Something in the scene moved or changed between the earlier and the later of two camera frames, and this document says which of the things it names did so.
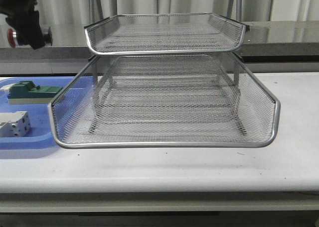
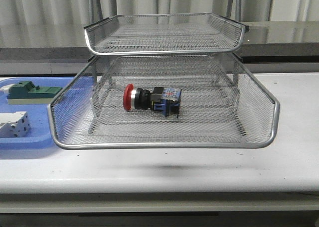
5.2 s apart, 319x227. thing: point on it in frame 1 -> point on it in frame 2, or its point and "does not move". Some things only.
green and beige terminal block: (26, 92) does not move
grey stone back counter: (271, 47) does not move
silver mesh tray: (164, 100) does not move
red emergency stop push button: (13, 41) -> (166, 99)
